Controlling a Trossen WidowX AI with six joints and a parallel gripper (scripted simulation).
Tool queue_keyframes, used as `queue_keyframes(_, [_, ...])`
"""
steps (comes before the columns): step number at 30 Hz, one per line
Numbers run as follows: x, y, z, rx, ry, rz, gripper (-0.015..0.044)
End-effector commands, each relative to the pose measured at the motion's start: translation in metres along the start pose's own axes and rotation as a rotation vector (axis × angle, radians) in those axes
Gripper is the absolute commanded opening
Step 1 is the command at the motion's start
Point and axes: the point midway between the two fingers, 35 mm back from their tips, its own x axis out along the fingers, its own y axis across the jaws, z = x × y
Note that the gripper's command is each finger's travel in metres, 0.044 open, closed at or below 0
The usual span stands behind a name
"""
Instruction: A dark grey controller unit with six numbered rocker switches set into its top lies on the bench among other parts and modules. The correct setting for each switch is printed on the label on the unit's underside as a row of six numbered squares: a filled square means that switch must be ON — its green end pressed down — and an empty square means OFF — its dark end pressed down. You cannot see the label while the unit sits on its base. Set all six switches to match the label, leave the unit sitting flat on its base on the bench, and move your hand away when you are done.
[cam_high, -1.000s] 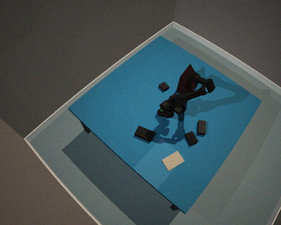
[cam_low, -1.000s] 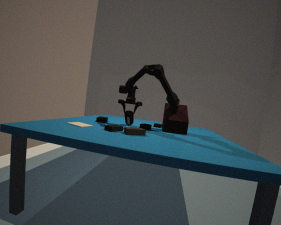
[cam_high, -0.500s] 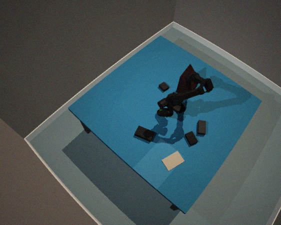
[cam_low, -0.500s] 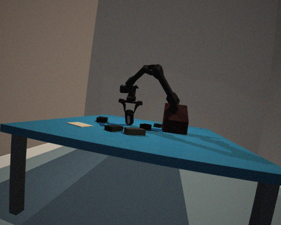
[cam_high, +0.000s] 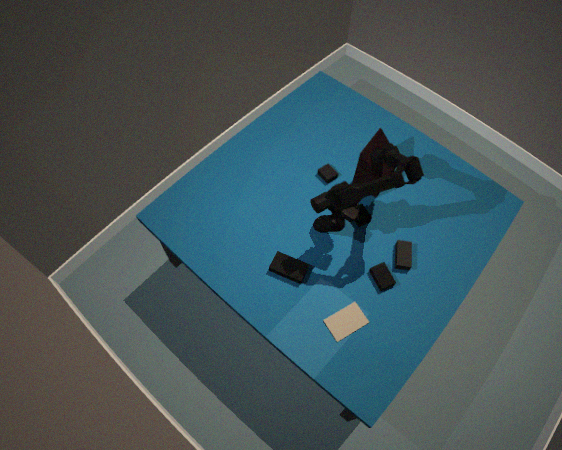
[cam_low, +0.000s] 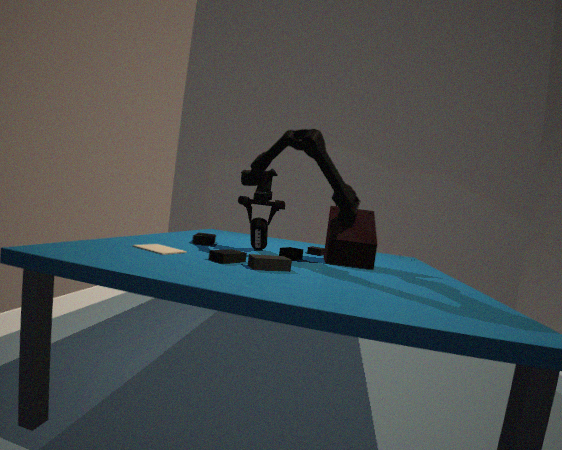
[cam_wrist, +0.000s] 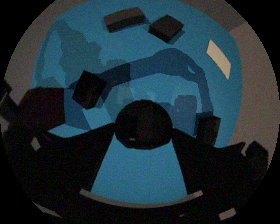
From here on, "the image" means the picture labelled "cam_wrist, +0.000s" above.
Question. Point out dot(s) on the beige flat rectangular block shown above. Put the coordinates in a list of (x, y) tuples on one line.
[(218, 58)]

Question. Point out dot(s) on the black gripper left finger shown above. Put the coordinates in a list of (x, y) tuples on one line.
[(81, 155)]

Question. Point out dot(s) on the dark grey switch panel with green rocker switches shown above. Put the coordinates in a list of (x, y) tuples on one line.
[(143, 125)]

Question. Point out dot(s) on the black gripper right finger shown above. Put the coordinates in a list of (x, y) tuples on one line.
[(200, 161)]

